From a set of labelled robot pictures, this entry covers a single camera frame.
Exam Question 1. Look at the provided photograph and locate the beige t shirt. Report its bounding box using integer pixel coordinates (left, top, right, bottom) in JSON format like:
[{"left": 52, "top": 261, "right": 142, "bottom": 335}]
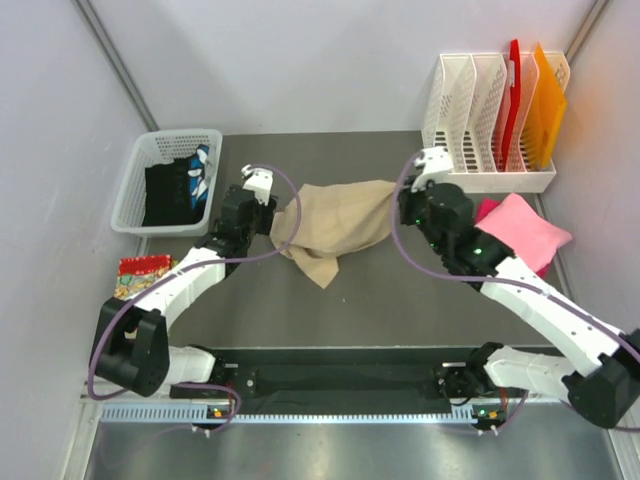
[{"left": 270, "top": 180, "right": 395, "bottom": 288}]

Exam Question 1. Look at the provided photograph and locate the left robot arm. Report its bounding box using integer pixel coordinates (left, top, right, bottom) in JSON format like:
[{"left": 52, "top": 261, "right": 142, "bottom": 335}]
[{"left": 89, "top": 181, "right": 277, "bottom": 397}]

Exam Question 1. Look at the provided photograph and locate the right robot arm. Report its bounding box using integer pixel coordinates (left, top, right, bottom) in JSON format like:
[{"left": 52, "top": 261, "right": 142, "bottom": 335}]
[{"left": 391, "top": 176, "right": 639, "bottom": 429}]

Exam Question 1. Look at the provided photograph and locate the blue white t shirt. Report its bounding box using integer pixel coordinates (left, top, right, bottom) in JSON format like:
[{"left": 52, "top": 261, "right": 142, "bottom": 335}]
[{"left": 187, "top": 144, "right": 213, "bottom": 209}]

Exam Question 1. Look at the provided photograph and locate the black t shirt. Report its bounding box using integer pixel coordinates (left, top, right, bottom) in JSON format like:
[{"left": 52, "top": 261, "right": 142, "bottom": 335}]
[{"left": 142, "top": 157, "right": 206, "bottom": 227}]

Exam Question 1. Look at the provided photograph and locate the white plastic basket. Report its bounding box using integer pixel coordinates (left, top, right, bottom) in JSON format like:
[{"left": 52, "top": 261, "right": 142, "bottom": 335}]
[{"left": 111, "top": 128, "right": 223, "bottom": 238}]

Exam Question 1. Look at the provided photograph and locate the light pink folded cloth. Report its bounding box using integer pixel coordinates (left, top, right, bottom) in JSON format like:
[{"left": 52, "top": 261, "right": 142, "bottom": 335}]
[{"left": 476, "top": 193, "right": 572, "bottom": 273}]

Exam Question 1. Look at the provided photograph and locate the white file organizer rack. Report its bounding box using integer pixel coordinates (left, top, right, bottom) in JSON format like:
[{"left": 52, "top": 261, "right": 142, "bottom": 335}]
[{"left": 421, "top": 53, "right": 556, "bottom": 194}]

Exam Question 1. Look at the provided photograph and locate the orange folder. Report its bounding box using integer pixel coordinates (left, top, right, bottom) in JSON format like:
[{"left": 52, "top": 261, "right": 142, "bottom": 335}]
[{"left": 521, "top": 43, "right": 568, "bottom": 171}]

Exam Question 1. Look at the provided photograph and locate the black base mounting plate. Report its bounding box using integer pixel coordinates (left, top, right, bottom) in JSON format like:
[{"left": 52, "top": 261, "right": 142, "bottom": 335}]
[{"left": 210, "top": 363, "right": 498, "bottom": 407}]

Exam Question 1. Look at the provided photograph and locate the red folder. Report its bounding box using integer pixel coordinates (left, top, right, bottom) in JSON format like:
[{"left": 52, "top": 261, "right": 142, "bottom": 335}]
[{"left": 499, "top": 39, "right": 522, "bottom": 172}]

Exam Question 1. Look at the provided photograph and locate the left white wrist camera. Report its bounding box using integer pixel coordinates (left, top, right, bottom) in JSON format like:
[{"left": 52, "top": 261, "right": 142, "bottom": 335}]
[{"left": 241, "top": 165, "right": 273, "bottom": 206}]

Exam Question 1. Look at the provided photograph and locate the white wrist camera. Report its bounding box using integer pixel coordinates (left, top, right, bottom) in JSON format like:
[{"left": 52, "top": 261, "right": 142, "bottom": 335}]
[
  {"left": 241, "top": 165, "right": 273, "bottom": 206},
  {"left": 411, "top": 146, "right": 454, "bottom": 193}
]

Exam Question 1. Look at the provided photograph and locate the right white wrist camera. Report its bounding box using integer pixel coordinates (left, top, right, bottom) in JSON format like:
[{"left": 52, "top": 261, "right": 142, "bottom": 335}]
[{"left": 411, "top": 146, "right": 454, "bottom": 193}]

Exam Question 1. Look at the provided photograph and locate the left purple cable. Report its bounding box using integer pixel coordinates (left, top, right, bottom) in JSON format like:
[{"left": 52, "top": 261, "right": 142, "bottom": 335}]
[{"left": 87, "top": 165, "right": 302, "bottom": 436}]

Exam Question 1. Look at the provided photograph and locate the purple cable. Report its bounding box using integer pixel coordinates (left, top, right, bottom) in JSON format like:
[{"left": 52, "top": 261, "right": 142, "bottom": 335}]
[
  {"left": 87, "top": 165, "right": 302, "bottom": 436},
  {"left": 392, "top": 152, "right": 640, "bottom": 435}
]

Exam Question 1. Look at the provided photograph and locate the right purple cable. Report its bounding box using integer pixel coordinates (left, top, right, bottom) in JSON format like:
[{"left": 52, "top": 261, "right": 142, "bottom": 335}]
[{"left": 392, "top": 152, "right": 640, "bottom": 435}]

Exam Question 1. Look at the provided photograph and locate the white slotted cable duct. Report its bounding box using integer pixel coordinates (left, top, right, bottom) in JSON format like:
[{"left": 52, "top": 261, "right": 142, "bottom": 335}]
[{"left": 100, "top": 403, "right": 506, "bottom": 425}]

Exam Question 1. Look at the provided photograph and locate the aluminium frame rail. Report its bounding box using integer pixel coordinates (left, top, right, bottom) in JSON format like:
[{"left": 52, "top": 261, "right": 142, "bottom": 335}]
[{"left": 79, "top": 362, "right": 629, "bottom": 404}]

